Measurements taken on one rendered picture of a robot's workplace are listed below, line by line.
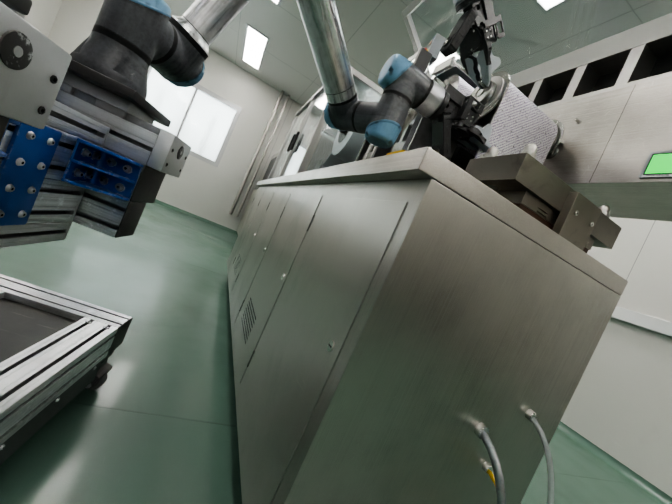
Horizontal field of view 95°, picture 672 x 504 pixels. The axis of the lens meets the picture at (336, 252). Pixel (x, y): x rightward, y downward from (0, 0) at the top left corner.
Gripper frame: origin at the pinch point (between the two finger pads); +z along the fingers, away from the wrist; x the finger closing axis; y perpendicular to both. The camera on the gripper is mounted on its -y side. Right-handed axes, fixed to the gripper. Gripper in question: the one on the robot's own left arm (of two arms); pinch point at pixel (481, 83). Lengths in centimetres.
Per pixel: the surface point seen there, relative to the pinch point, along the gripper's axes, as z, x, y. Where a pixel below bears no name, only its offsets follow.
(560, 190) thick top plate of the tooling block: 26.9, -24.3, -10.1
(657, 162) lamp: 32.3, -27.3, 17.9
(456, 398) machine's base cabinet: 52, -30, -54
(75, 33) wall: -291, 552, -156
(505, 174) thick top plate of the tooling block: 18.2, -21.4, -21.0
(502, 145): 17.0, -4.6, -2.4
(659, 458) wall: 272, 18, 96
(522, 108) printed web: 10.3, -4.6, 7.0
